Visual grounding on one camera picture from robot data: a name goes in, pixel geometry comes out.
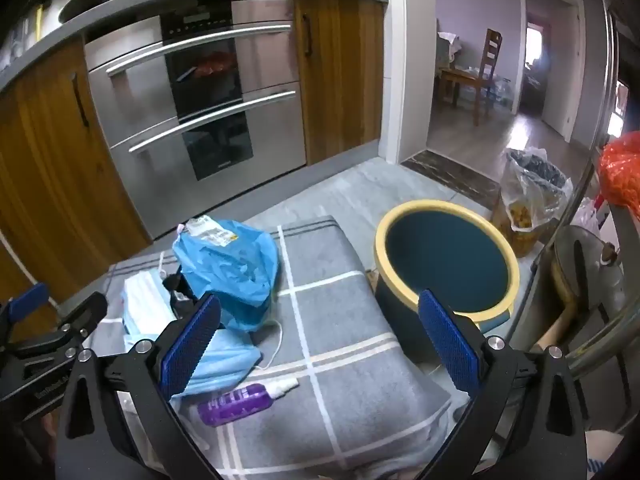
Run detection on clear plastic bag yellow contents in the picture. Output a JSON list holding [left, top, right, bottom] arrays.
[[490, 147, 573, 258]]

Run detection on purple spray bottle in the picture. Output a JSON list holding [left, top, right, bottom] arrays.
[[196, 377, 300, 428]]

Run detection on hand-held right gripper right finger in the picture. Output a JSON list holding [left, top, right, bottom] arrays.
[[417, 287, 588, 480]]

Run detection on white cloth pile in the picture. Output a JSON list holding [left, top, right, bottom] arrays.
[[436, 30, 463, 68]]

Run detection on grey metal pot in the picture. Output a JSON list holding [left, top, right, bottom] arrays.
[[550, 225, 626, 321]]

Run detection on white plastic bag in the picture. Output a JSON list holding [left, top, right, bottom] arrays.
[[570, 197, 608, 236]]

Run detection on wooden cabinet door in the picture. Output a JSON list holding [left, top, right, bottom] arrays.
[[292, 0, 386, 166], [0, 40, 153, 281]]

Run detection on dark striped door mat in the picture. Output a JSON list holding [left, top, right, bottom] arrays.
[[400, 149, 503, 206]]

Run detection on light wooden leg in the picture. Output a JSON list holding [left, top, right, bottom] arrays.
[[532, 305, 576, 356]]

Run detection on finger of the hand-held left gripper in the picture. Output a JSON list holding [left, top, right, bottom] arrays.
[[10, 291, 109, 361], [0, 282, 51, 346]]

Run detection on stainless steel oven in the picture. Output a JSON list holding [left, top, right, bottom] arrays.
[[82, 0, 308, 241]]

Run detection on dark green yellow-rimmed bin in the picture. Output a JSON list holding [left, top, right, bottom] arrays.
[[372, 200, 521, 366]]

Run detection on light blue face mask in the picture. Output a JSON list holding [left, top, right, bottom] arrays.
[[170, 320, 286, 402], [122, 269, 183, 342]]

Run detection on wooden chair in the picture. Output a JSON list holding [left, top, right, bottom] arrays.
[[440, 29, 503, 127]]

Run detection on orange mesh bag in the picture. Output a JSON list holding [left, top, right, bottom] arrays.
[[599, 131, 640, 208]]

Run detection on yellow handled utensil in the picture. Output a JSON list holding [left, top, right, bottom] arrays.
[[34, 0, 58, 41]]

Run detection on chrome metal frame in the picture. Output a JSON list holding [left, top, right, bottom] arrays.
[[530, 0, 640, 381]]

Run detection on blue plastic bag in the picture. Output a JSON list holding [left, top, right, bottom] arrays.
[[172, 216, 281, 333]]

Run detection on crumpled white printed wrapper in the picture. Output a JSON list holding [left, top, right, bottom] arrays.
[[186, 215, 242, 249]]

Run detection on pack of water bottles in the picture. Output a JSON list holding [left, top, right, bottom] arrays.
[[487, 77, 516, 111]]

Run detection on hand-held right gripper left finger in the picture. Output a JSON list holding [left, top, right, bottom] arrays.
[[54, 292, 223, 480]]

